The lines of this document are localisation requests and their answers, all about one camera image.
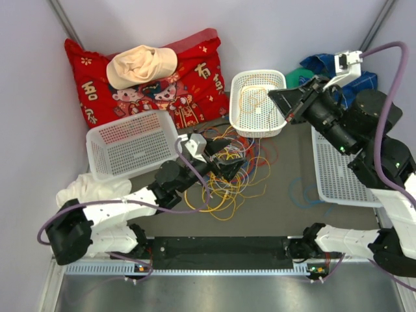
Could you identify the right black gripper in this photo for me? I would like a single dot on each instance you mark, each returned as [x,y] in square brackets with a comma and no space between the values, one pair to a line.
[294,103]

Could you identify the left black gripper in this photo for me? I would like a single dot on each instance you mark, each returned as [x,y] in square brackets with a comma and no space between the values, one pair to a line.
[227,168]

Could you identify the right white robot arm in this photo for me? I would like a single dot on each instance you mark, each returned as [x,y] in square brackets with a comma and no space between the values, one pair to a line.
[382,164]

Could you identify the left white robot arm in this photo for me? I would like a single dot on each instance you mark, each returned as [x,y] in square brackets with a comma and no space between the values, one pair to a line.
[80,229]

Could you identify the green cloth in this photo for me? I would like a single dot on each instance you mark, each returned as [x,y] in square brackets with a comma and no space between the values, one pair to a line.
[298,77]

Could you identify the centre white perforated basket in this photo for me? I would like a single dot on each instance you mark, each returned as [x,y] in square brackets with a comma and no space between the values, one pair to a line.
[251,112]

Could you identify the white perforated basket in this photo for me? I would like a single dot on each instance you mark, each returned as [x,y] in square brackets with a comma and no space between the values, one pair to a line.
[131,146]
[336,183]
[251,112]

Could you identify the blue plaid shirt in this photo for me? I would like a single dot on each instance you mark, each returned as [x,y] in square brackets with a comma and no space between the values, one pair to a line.
[324,64]

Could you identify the red printed pillow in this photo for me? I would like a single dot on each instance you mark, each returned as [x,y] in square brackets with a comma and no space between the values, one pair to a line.
[193,94]

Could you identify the left white perforated basket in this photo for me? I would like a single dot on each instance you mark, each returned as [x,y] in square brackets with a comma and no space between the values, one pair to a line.
[131,146]

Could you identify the right white perforated basket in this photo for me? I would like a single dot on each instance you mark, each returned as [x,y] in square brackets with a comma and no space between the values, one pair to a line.
[336,183]

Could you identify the beige cap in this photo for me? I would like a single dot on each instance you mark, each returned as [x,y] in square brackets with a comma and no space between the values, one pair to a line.
[140,65]

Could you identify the white crumpled cloth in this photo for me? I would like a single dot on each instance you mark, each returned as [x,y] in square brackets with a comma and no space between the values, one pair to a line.
[86,189]

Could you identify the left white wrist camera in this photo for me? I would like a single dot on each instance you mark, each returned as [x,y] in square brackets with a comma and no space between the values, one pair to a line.
[195,144]

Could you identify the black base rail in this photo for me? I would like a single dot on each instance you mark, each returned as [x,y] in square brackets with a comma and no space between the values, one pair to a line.
[217,253]

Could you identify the grey slotted cable duct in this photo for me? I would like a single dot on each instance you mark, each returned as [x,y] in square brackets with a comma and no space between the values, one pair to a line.
[121,268]

